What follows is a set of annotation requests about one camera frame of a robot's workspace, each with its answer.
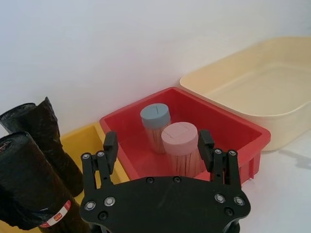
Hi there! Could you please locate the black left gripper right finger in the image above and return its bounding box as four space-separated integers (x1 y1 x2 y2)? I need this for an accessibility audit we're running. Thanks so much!
197 129 242 188

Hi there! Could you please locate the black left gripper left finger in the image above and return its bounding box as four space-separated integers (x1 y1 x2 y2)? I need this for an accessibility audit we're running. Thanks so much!
81 131 119 195

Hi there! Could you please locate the red plastic bin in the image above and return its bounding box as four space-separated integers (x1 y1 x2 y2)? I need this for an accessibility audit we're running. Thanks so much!
99 86 272 187

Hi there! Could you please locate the toothpick jar with pink lid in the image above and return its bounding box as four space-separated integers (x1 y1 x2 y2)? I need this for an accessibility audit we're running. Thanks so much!
160 122 205 179

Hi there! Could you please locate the yellow plastic bin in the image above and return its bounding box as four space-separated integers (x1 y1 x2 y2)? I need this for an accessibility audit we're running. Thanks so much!
59 122 131 207

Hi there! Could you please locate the toothpick jar with blue lid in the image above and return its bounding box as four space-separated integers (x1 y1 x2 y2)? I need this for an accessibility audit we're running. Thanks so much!
140 102 172 155

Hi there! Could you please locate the black plastic bag roll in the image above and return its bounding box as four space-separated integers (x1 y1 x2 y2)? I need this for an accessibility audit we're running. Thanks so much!
0 96 85 198

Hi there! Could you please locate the black bag roll, red label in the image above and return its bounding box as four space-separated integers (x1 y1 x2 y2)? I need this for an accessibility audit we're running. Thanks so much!
0 131 92 233

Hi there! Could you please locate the cream plastic basin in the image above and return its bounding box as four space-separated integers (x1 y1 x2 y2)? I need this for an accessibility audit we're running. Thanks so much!
179 36 311 152

